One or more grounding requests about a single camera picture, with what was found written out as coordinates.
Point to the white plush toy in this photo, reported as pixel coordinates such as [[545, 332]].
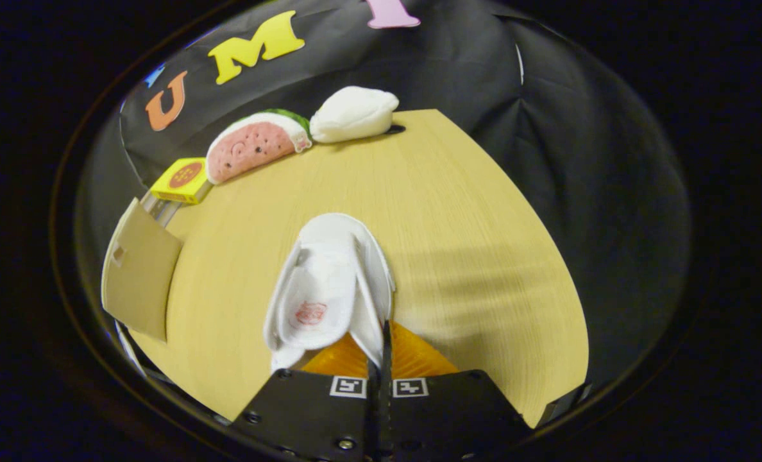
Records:
[[355, 114]]

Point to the yellow book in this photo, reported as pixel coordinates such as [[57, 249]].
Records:
[[182, 179]]

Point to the white canvas shoe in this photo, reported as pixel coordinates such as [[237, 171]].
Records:
[[330, 282]]

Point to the cream storage box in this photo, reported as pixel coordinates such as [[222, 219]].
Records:
[[140, 276]]

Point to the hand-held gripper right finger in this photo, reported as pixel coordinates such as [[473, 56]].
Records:
[[386, 359]]

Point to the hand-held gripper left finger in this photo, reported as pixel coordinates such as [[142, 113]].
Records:
[[317, 417]]

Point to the watermelon slice plush toy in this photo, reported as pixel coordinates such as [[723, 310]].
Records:
[[253, 147]]

